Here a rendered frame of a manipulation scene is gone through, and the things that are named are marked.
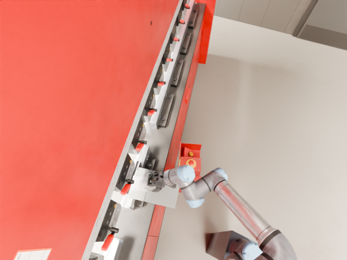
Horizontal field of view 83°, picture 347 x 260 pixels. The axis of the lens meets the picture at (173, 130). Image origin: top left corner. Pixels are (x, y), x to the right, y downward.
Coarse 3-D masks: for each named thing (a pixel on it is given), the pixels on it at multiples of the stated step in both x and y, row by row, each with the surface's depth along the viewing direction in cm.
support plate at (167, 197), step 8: (136, 192) 110; (144, 192) 110; (152, 192) 110; (160, 192) 110; (168, 192) 110; (176, 192) 110; (152, 200) 108; (160, 200) 108; (168, 200) 108; (176, 200) 108
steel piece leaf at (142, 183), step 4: (140, 176) 115; (144, 176) 114; (140, 180) 114; (144, 180) 113; (136, 184) 112; (140, 184) 112; (144, 184) 112; (136, 188) 111; (140, 188) 111; (144, 188) 111
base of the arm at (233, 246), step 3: (234, 240) 116; (237, 240) 116; (240, 240) 114; (243, 240) 113; (246, 240) 114; (231, 243) 115; (234, 243) 113; (237, 243) 111; (231, 246) 114; (234, 246) 111; (237, 246) 109; (231, 249) 112; (234, 249) 110; (231, 252) 112
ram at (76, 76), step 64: (0, 0) 25; (64, 0) 36; (128, 0) 60; (0, 64) 27; (64, 64) 39; (128, 64) 69; (0, 128) 29; (64, 128) 42; (128, 128) 81; (0, 192) 30; (64, 192) 46; (0, 256) 32; (64, 256) 51
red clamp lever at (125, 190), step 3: (126, 180) 88; (129, 180) 87; (132, 180) 87; (129, 183) 86; (132, 183) 87; (126, 186) 83; (129, 186) 84; (123, 189) 81; (126, 189) 81; (120, 192) 80; (123, 192) 80; (126, 192) 81
